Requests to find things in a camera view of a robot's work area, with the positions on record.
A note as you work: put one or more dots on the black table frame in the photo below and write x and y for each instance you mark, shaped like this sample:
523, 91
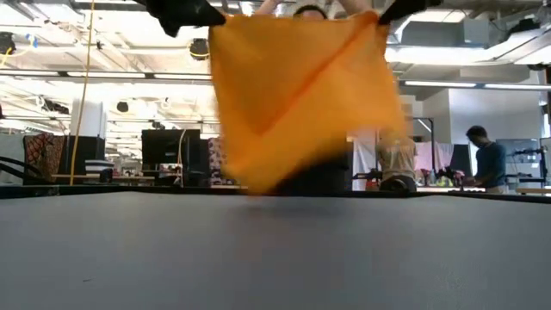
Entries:
129, 189

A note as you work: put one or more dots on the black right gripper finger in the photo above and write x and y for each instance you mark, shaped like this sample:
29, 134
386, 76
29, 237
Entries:
402, 8

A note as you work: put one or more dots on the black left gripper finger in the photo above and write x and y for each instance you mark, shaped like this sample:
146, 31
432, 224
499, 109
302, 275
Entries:
206, 15

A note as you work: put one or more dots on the black cabinet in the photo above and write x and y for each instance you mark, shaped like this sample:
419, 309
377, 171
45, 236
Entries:
88, 148

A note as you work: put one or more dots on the orange microfibre towel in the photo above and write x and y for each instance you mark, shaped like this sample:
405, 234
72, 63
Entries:
301, 86

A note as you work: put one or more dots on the small round black lamp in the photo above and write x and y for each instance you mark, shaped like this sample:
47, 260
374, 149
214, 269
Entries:
122, 107

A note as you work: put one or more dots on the round black ceiling lamp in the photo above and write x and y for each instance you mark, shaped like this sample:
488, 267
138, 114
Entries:
199, 48

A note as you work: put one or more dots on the black metal rig frame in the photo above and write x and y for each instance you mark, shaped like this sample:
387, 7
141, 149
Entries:
432, 142

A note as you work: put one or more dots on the red floral cloth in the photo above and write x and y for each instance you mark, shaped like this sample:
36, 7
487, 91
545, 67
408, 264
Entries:
215, 159

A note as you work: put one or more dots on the long ceiling light strip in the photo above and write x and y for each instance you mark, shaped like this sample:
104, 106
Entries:
439, 84
105, 74
183, 76
516, 86

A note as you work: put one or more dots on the black monitor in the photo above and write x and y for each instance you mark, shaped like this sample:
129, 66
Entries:
165, 148

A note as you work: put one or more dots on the grey screen monitor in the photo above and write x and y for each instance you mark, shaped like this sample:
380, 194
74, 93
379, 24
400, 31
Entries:
514, 148

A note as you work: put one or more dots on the pink cloth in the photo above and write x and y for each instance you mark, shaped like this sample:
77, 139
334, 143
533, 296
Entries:
430, 155

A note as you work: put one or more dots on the red patterned cloth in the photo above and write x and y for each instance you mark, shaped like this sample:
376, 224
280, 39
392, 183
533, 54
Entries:
41, 153

